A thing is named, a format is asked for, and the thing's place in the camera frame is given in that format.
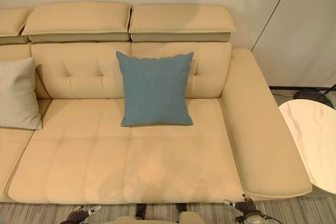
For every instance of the robot cream torso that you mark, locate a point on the robot cream torso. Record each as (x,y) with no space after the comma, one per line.
(157,218)

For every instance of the wide cream sofa headrest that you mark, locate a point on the wide cream sofa headrest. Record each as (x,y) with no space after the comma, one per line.
(181,20)
(11,22)
(76,19)

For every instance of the white marble round side table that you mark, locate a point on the white marble round side table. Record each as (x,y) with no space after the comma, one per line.
(312,134)

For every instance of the grey striped rug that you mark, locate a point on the grey striped rug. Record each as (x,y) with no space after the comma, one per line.
(31,213)

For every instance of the cream leather sofa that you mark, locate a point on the cream leather sofa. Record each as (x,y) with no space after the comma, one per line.
(162,161)

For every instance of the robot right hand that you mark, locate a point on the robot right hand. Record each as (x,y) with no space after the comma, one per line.
(245,208)

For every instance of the light grey square cushion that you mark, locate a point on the light grey square cushion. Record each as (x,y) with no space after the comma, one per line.
(17,93)

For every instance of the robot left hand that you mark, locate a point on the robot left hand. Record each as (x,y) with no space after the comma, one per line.
(78,216)

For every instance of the blue square cushion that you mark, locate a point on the blue square cushion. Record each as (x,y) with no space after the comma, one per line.
(156,90)

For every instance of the black floor lamp base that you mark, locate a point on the black floor lamp base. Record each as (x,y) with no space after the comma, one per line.
(309,95)

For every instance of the thin gold wall strip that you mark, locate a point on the thin gold wall strip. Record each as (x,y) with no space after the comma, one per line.
(271,10)

